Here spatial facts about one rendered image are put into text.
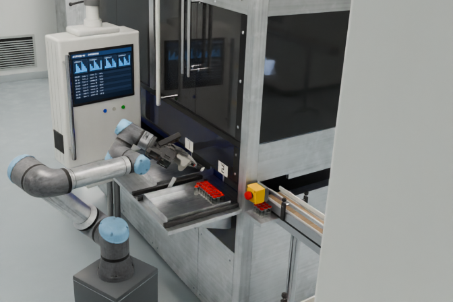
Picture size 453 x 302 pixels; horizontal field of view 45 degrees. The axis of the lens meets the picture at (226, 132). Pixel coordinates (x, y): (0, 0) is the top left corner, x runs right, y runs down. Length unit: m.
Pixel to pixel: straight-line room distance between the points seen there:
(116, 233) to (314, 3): 1.30
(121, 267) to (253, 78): 0.97
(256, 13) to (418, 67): 1.67
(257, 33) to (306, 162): 0.77
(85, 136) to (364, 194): 2.57
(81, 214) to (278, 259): 1.15
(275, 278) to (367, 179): 2.28
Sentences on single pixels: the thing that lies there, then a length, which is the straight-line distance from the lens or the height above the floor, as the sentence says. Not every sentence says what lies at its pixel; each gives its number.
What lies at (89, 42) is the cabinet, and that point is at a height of 1.52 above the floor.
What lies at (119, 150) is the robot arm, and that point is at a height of 1.28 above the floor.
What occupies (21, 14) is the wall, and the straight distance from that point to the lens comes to 7.71.
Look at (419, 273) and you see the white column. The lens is 0.76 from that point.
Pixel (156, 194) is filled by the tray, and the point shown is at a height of 0.90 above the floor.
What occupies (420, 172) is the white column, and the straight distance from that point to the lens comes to 0.71.
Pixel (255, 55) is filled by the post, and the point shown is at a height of 1.64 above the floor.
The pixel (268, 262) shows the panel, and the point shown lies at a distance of 2.92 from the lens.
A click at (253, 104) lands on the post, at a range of 2.42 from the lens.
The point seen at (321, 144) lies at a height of 1.13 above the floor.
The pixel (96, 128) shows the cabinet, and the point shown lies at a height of 1.01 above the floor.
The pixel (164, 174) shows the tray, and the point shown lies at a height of 0.88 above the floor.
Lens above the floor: 2.20
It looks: 22 degrees down
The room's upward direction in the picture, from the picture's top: 2 degrees clockwise
